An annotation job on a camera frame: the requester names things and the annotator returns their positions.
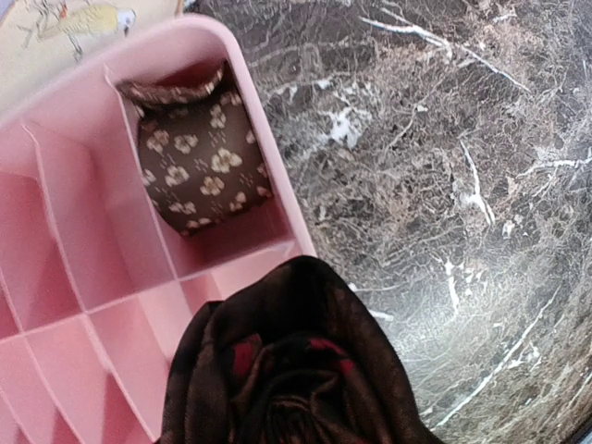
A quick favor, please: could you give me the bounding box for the brown red patterned tie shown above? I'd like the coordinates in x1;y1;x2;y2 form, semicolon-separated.
159;255;437;443

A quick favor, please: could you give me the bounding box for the rolled tie in tray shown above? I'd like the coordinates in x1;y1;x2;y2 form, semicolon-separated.
117;63;273;237

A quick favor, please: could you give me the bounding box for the pink divided organizer tray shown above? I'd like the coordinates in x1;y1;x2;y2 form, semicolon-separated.
1;14;315;443

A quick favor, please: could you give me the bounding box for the beige floral plate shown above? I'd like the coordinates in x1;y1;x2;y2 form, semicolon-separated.
1;0;193;111

